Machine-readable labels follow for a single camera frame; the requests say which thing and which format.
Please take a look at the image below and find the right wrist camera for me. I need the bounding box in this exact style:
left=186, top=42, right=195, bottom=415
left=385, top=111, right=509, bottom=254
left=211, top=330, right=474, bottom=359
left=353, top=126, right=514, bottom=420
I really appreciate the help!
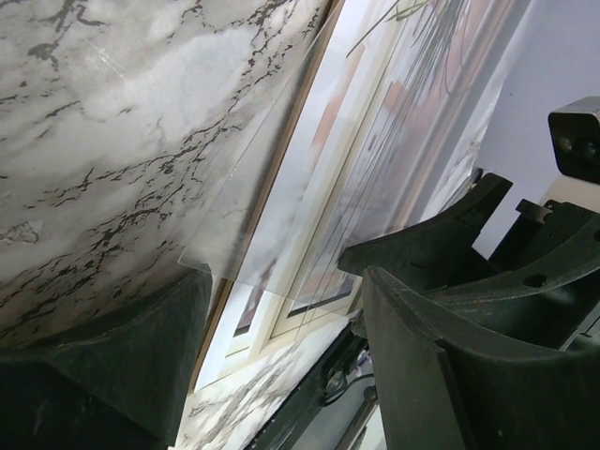
left=543, top=96, right=600, bottom=213

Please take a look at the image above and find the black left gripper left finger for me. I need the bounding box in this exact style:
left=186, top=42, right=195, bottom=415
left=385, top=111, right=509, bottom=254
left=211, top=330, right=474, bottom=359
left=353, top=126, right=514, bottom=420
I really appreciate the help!
left=1, top=271, right=213, bottom=449

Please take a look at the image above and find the black table edge rail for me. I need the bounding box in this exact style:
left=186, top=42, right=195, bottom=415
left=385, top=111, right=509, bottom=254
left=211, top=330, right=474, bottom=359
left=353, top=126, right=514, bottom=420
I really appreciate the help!
left=246, top=325, right=378, bottom=449

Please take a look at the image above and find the clear acrylic sheet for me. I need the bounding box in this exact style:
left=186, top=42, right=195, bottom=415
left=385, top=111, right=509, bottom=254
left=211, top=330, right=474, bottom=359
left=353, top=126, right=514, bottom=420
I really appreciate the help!
left=180, top=1, right=510, bottom=299

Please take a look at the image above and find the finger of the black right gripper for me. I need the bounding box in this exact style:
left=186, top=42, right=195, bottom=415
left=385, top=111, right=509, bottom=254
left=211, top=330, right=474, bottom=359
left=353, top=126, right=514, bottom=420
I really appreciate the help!
left=426, top=216, right=599, bottom=351
left=337, top=173, right=512, bottom=293

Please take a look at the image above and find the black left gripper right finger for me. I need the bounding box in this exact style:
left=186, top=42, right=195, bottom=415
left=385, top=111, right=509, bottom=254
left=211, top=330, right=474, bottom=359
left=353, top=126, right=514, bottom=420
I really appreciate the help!
left=363, top=267, right=599, bottom=449

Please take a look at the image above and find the photo print with window scene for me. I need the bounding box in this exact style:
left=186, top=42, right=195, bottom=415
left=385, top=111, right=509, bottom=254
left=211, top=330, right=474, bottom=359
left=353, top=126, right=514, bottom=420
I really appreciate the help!
left=180, top=1, right=537, bottom=392

